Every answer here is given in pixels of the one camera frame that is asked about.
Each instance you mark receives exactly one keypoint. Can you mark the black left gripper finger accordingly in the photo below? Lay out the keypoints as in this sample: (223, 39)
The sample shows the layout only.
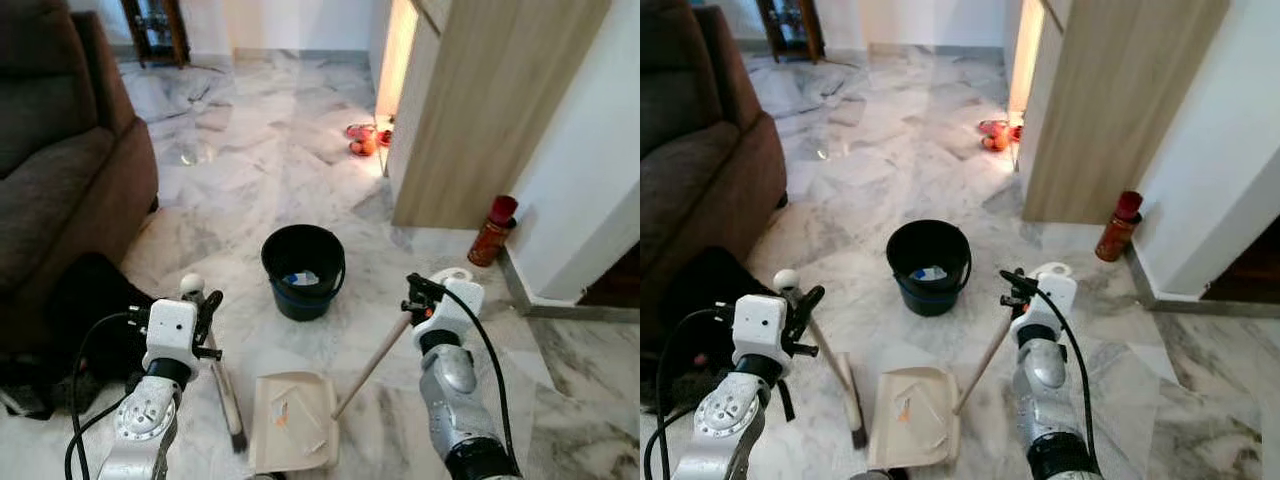
(210, 312)
(808, 310)

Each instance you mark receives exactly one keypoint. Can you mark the wooden broom with ball end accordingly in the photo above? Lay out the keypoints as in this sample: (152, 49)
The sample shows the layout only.
(230, 405)
(848, 385)

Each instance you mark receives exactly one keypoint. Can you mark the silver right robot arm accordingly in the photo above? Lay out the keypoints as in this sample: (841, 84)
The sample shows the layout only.
(1045, 380)
(455, 385)

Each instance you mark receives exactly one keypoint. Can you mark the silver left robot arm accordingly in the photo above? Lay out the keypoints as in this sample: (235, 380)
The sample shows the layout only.
(145, 420)
(725, 415)

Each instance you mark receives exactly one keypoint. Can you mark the black floor bag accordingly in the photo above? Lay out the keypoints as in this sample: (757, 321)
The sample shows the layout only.
(720, 290)
(90, 300)

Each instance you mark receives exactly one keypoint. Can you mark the black plastic bucket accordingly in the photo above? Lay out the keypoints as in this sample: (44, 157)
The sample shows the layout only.
(320, 300)
(945, 295)

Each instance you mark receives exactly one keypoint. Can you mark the red spray can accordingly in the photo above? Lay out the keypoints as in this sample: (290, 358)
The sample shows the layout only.
(490, 240)
(1117, 235)

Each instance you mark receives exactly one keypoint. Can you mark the white and blue wrapper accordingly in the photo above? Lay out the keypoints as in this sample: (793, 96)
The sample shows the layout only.
(930, 273)
(303, 277)

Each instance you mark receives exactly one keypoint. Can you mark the red slippers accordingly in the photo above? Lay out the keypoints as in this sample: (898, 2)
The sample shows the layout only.
(362, 140)
(995, 135)

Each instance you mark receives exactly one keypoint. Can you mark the small white paper scrap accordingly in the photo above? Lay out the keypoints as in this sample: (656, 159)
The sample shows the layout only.
(937, 441)
(313, 442)

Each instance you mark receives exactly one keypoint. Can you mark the dark brown wooden door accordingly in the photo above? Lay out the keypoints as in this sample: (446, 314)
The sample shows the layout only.
(615, 285)
(1245, 270)

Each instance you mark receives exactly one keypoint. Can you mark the brown fabric sofa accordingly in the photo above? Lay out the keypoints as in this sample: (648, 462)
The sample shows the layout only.
(700, 150)
(60, 150)

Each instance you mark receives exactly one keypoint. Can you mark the dark wood display cabinet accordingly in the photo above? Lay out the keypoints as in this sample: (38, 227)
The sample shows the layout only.
(155, 30)
(790, 30)

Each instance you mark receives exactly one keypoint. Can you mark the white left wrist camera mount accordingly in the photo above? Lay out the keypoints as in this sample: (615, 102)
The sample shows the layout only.
(760, 330)
(170, 335)

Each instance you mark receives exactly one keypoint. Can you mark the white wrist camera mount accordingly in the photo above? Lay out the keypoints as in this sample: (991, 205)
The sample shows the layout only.
(455, 310)
(1050, 300)
(170, 335)
(760, 330)

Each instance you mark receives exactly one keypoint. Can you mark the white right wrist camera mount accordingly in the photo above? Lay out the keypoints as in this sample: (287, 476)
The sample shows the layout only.
(455, 310)
(1050, 300)

